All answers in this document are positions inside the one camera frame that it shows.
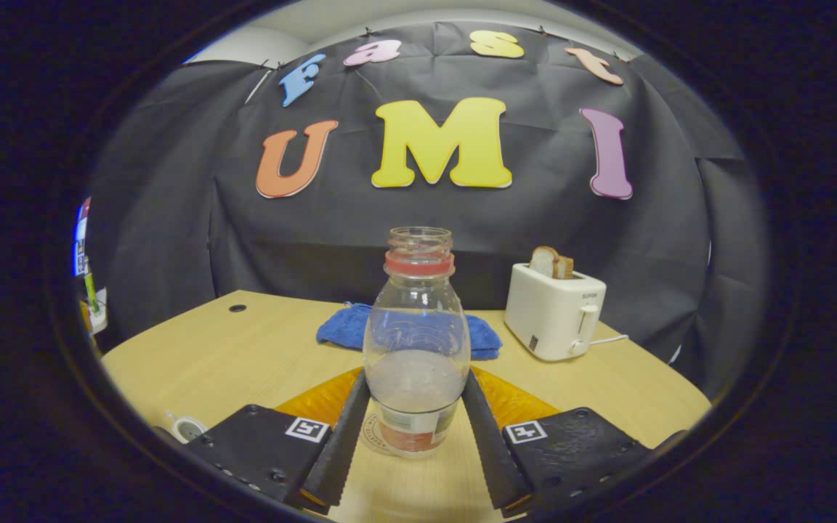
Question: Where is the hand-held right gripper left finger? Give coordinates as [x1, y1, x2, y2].
[185, 367, 372, 515]

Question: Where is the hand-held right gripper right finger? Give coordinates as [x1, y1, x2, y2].
[461, 367, 653, 513]

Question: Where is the round brown coaster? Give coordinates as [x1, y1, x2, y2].
[359, 410, 463, 460]

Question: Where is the clear plastic water bottle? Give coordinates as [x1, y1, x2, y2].
[363, 227, 472, 458]

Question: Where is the green drink bottle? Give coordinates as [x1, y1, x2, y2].
[83, 258, 100, 317]

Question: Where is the white toaster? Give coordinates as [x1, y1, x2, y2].
[504, 263, 607, 362]

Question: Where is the blue towel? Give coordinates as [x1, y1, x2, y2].
[317, 302, 504, 361]

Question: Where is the white bread slice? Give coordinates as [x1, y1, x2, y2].
[530, 246, 559, 279]

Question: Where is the white side table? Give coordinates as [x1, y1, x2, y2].
[88, 287, 109, 335]

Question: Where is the computer monitor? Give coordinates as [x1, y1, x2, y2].
[73, 196, 92, 277]

